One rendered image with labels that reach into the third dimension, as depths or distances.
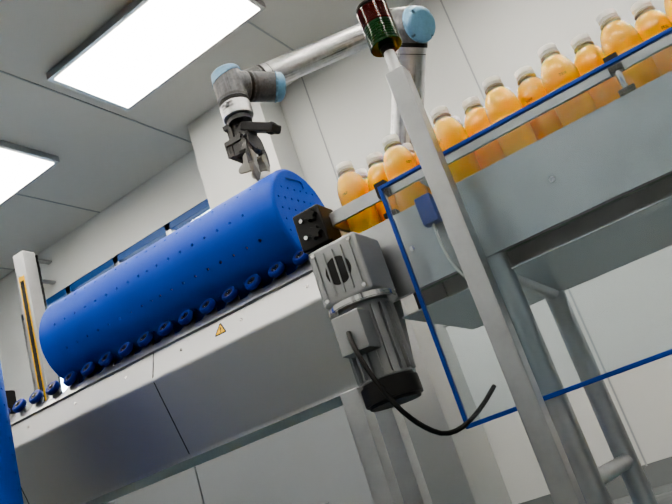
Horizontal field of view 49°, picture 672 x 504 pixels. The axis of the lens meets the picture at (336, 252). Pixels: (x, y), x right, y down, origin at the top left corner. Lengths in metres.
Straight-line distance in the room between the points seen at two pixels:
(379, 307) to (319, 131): 4.07
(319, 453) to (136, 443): 1.70
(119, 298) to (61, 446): 0.45
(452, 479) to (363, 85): 3.44
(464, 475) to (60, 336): 1.27
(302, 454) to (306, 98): 2.81
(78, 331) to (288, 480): 1.83
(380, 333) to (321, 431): 2.29
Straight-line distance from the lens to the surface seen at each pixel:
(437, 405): 2.43
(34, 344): 3.04
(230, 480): 3.98
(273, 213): 1.79
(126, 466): 2.13
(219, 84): 2.20
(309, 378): 1.75
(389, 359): 1.36
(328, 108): 5.42
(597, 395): 1.78
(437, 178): 1.33
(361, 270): 1.39
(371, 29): 1.48
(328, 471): 3.63
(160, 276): 1.98
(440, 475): 2.45
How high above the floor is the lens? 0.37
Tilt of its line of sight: 19 degrees up
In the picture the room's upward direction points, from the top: 19 degrees counter-clockwise
